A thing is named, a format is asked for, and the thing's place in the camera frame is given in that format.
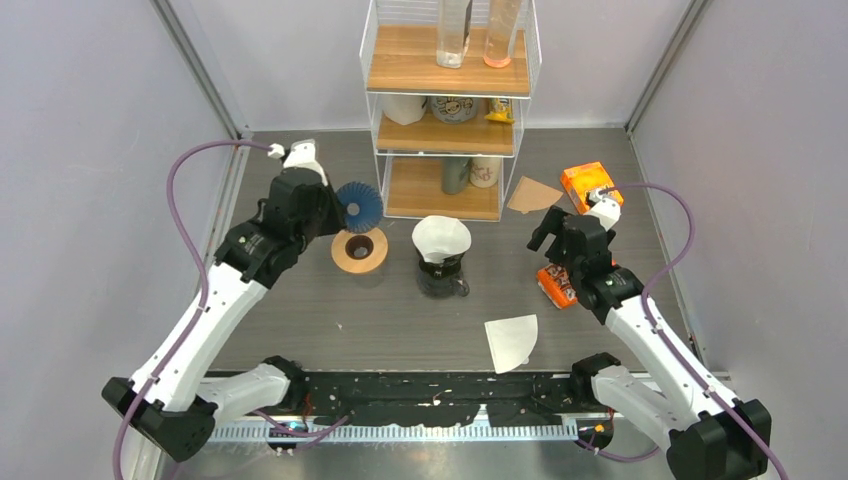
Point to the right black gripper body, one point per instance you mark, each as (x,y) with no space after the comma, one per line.
(560,256)

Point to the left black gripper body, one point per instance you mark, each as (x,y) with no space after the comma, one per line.
(328,219)

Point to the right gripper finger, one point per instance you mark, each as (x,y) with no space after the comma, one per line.
(539,235)
(554,220)

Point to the blue plastic funnel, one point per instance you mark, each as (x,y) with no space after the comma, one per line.
(362,206)

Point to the brown tape roll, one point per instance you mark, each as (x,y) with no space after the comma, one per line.
(360,253)

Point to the dark green coffee dripper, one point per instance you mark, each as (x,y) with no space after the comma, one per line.
(448,267)

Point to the white paper coffee filter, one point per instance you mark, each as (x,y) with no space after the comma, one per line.
(438,237)

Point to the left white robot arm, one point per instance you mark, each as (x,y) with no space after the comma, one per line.
(163,400)

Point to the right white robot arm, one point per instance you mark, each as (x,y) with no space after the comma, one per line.
(701,426)

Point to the brown paper coffee filter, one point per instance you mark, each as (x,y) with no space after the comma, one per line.
(531,195)

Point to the grey glass coffee server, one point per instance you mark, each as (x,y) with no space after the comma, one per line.
(445,287)

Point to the orange snack packet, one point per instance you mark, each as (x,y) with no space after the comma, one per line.
(554,282)

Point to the orange yellow box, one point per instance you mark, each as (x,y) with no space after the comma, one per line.
(579,180)

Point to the yellow snack packet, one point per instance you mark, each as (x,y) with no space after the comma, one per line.
(500,110)

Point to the white jug on shelf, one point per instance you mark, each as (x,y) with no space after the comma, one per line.
(404,109)

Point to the cartoon printed round tin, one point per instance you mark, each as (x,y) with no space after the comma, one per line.
(453,109)

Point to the clear pink bottom bottle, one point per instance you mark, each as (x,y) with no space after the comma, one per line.
(501,30)

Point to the clear glass bottle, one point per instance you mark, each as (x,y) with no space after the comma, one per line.
(453,32)

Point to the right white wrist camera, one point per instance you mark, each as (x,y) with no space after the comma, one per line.
(604,207)

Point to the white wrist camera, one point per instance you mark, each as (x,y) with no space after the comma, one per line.
(304,154)
(604,207)

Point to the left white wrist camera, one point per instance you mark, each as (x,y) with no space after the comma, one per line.
(304,154)

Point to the white wire wooden shelf rack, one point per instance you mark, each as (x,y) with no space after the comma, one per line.
(397,54)

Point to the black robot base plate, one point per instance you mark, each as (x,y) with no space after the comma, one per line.
(444,400)

